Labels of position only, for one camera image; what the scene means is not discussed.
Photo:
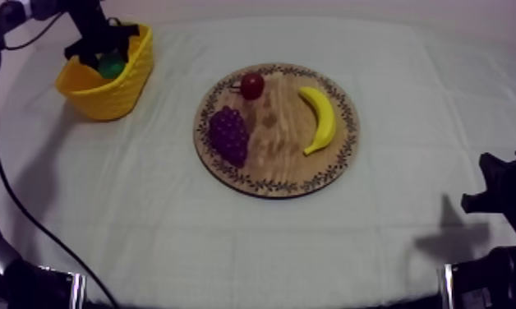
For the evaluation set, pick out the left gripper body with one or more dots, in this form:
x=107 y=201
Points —
x=98 y=41

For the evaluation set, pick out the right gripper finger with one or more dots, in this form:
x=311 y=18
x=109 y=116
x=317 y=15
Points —
x=493 y=170
x=480 y=202

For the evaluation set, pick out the green toy pear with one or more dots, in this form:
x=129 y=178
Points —
x=111 y=68

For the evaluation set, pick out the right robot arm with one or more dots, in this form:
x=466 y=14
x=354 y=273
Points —
x=491 y=280

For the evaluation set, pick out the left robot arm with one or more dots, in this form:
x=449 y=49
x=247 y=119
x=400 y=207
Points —
x=87 y=15

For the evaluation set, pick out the yellow plastic basket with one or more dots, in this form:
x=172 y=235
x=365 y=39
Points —
x=111 y=97

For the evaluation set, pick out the round wooden board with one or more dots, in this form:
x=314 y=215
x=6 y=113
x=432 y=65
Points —
x=279 y=142

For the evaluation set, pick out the small red fruit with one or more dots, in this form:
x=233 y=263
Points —
x=253 y=85

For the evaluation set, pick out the purple toy grapes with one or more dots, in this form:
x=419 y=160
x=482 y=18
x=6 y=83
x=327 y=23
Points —
x=228 y=136

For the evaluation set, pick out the yellow toy banana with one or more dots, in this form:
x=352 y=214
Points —
x=325 y=118

